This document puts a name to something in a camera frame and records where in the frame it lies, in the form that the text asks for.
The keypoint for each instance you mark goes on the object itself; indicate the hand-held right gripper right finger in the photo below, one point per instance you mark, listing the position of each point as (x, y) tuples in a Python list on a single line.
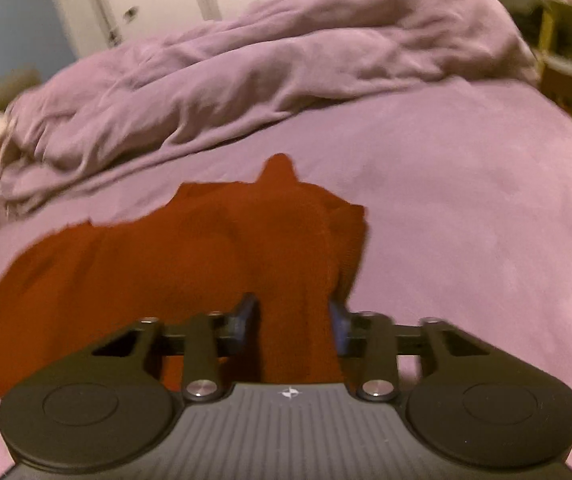
[(338, 327)]

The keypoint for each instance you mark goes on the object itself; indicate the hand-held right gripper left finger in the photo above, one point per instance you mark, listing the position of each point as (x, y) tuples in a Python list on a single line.
[(243, 322)]

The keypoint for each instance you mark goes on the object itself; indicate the brown knit cardigan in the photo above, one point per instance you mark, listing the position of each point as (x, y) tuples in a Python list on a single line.
[(166, 260)]

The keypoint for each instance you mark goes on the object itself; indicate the purple bed sheet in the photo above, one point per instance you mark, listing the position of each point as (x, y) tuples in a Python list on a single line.
[(466, 210)]

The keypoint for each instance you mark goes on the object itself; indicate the crumpled purple duvet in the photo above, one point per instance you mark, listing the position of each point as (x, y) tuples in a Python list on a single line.
[(266, 70)]

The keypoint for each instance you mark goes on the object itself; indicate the yellow-green side table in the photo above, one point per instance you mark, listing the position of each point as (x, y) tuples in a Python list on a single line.
[(566, 55)]

